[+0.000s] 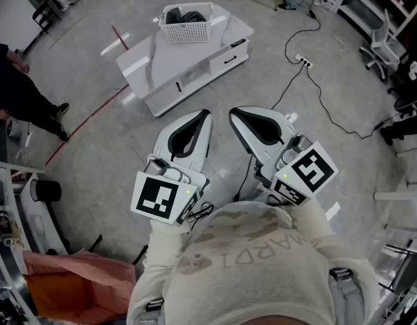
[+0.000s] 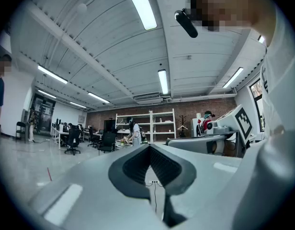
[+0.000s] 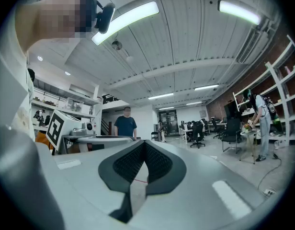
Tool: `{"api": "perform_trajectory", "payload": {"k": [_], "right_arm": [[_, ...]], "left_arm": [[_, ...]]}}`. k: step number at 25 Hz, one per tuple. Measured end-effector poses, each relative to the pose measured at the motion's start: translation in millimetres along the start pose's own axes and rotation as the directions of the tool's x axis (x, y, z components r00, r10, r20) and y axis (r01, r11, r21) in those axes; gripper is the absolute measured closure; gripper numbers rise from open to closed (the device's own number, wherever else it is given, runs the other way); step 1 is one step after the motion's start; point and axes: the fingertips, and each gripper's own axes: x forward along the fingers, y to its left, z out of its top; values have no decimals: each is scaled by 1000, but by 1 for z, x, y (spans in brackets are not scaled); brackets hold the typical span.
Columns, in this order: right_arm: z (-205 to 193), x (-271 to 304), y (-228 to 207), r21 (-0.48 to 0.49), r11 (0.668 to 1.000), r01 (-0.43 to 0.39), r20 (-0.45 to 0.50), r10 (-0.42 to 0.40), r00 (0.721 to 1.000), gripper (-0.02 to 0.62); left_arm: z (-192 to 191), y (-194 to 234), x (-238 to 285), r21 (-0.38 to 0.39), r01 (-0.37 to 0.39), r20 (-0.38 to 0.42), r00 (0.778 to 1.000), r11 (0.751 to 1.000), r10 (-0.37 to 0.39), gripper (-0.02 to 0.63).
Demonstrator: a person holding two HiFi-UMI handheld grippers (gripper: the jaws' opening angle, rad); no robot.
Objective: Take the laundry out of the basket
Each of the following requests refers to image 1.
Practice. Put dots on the grey clothes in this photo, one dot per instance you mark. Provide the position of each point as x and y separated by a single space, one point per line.
191 16

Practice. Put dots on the white office chair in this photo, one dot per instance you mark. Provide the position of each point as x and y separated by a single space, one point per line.
384 46

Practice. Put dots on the person's left forearm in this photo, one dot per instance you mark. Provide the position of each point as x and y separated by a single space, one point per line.
164 245

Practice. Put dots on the grey chair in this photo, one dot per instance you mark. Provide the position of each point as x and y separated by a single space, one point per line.
411 273

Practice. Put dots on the black remote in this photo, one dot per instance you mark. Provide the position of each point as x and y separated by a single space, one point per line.
238 43

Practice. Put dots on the person's cream sweater torso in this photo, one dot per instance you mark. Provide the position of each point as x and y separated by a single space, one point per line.
256 266

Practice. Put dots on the orange bag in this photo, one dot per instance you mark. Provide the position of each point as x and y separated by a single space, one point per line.
56 296

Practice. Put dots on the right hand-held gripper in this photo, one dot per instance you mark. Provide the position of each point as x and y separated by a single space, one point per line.
313 171

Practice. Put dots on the white power strip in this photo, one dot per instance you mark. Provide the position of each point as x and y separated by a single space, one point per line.
323 2
304 61

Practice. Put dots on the pink cloth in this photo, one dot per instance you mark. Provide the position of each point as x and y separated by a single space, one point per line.
93 273

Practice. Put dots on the black folding chair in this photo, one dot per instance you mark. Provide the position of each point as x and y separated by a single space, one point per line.
42 15

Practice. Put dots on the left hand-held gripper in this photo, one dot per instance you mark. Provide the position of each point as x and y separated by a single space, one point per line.
157 198

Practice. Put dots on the white charger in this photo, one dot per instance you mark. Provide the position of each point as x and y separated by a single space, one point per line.
28 139

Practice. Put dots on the black cup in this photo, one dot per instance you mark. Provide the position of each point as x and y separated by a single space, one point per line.
47 190

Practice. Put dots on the white desk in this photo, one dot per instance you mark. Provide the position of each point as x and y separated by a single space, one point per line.
39 215

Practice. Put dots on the black office chair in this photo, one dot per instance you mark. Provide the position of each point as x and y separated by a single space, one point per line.
406 90

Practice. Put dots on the person's right forearm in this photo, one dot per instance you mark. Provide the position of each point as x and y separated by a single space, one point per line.
313 218

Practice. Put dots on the white marble-look low table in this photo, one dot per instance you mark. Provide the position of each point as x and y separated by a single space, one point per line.
181 59

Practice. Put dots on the white laundry basket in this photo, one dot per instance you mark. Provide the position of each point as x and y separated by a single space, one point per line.
188 32

